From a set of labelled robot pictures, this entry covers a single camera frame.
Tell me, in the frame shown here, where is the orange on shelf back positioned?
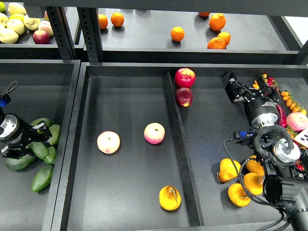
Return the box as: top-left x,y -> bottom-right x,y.
198,12 -> 210,17

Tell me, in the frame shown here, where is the cherry tomato bunch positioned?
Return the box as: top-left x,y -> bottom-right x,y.
286,126 -> 308,173
252,74 -> 279,90

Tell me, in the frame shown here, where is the white marker tag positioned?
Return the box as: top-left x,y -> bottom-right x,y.
294,128 -> 308,148

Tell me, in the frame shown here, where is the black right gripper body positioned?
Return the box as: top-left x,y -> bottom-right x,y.
244,97 -> 279,128

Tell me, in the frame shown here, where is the black shelf post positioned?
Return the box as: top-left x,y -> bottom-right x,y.
77,7 -> 103,63

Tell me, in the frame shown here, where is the orange cherry tomato string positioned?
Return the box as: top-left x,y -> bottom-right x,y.
280,90 -> 307,116

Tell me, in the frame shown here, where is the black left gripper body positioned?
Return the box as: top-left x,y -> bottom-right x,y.
0,114 -> 32,151

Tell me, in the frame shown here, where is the pink apple left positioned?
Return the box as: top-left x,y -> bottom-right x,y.
97,131 -> 120,154

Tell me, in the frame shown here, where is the pale yellow apple front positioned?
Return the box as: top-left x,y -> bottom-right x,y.
0,28 -> 19,44

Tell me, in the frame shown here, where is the dark green avocado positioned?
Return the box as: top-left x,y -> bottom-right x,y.
29,142 -> 49,159

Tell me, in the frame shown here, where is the black center tray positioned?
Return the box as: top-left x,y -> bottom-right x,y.
51,63 -> 308,231

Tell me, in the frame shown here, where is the orange on shelf center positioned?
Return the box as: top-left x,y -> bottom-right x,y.
170,26 -> 185,42

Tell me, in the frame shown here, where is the black tray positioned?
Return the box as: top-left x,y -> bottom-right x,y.
0,59 -> 80,231
51,63 -> 308,231

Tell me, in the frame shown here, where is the pale yellow apple with stem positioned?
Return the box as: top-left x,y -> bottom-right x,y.
23,15 -> 41,31

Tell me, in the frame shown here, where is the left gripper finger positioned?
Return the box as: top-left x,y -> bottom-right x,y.
0,144 -> 30,159
30,121 -> 52,147

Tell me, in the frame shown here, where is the dark avocado left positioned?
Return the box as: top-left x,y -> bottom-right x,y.
5,155 -> 36,171

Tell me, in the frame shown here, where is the cherry tomato bunch bottom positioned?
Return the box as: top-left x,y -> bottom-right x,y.
286,126 -> 308,173

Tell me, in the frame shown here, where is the cherry tomato bunch top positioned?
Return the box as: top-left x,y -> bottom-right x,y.
252,74 -> 279,90

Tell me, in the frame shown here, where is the bright red apple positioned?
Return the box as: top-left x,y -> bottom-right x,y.
175,68 -> 196,88

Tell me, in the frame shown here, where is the black left tray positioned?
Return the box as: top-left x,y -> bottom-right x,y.
0,59 -> 80,231

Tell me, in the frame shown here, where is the green avocado right of pile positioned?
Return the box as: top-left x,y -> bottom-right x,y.
48,124 -> 61,146

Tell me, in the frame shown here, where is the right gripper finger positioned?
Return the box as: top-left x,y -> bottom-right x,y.
256,75 -> 281,103
220,72 -> 255,103

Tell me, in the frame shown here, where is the orange on shelf right small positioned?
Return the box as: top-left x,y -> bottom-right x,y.
218,32 -> 231,46

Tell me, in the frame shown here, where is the pale pink peach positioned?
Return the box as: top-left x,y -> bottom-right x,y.
38,21 -> 53,37

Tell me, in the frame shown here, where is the pink apple center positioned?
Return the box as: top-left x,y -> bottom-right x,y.
144,122 -> 165,145

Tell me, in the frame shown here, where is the red chili pepper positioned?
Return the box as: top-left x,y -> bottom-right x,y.
276,104 -> 287,128

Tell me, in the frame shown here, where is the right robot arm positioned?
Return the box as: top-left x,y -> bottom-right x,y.
221,72 -> 308,231

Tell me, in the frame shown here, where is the pink apple right bin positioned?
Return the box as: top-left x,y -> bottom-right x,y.
286,112 -> 308,132

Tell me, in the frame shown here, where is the orange on shelf front right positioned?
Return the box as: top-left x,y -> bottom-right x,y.
207,37 -> 226,49

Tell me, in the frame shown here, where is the green avocado of pile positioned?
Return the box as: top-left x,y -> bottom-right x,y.
48,124 -> 61,146
30,117 -> 54,127

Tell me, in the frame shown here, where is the red apple on left shelf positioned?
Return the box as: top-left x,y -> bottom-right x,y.
33,30 -> 51,44

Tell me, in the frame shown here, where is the dark red apple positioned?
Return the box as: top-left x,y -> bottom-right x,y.
175,88 -> 193,107

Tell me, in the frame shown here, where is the green avocado top of pile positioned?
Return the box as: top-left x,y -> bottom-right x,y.
30,117 -> 54,127

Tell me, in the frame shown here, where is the orange on shelf far left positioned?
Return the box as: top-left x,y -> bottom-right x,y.
98,14 -> 108,30

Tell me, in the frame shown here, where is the pink apple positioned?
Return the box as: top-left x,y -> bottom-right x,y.
97,131 -> 120,154
144,122 -> 165,145

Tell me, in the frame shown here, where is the large orange on shelf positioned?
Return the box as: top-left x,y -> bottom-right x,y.
209,13 -> 226,31

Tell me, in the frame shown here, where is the pale yellow apple middle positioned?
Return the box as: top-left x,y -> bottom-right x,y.
6,19 -> 25,36

